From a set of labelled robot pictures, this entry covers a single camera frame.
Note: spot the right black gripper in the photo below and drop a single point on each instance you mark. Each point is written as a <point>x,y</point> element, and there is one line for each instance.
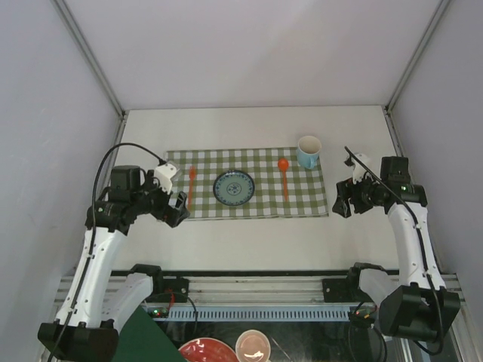
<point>348,188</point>

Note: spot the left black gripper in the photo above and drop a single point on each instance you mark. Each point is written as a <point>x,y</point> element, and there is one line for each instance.
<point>170,216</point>

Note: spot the orange plastic fork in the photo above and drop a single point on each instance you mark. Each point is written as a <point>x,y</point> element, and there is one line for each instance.
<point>192,176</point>

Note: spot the light blue mug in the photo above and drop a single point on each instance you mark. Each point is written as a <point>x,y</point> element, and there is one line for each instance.
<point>308,149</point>

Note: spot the green white checkered cloth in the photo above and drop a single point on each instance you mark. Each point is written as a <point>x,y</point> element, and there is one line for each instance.
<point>306,188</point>

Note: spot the orange plastic spoon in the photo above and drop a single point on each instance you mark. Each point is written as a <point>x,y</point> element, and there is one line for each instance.
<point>283,166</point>

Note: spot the blue patterned plate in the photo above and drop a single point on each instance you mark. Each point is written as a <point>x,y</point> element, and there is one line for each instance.
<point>234,188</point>

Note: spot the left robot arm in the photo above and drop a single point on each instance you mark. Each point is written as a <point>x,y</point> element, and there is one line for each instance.
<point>87,326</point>

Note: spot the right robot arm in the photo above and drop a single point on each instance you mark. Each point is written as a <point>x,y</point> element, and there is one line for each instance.
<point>418,307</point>

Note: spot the green board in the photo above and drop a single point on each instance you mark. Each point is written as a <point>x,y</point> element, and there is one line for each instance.
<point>138,339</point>

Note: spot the red plate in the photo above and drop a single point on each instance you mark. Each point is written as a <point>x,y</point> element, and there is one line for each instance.
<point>206,349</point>

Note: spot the pink bowl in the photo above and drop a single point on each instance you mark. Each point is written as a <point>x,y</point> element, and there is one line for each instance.
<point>253,346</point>

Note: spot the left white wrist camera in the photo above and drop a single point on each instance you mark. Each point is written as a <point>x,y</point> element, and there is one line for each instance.
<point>165,174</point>

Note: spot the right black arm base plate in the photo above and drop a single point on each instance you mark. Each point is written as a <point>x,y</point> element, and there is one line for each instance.
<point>340,290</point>

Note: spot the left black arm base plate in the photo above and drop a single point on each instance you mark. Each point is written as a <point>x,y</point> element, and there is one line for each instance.
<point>170,290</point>

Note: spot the aluminium frame rail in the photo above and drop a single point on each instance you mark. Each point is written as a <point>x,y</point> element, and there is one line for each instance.
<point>297,290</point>

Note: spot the perforated grey cable tray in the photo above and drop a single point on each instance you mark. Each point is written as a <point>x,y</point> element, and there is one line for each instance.
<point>309,313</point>

